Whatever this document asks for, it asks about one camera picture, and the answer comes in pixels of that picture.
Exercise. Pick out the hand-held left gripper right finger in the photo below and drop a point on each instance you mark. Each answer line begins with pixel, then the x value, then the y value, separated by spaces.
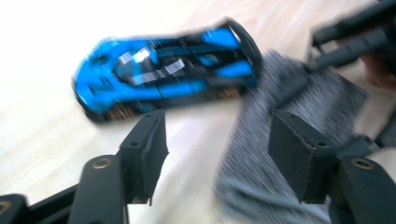
pixel 302 158

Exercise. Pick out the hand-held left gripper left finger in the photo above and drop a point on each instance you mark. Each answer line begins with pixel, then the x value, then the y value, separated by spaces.
pixel 143 155

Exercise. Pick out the grey cloth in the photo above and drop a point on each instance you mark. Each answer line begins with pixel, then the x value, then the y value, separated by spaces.
pixel 264 174

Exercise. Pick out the blue toy car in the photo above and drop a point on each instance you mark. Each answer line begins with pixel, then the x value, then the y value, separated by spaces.
pixel 162 74

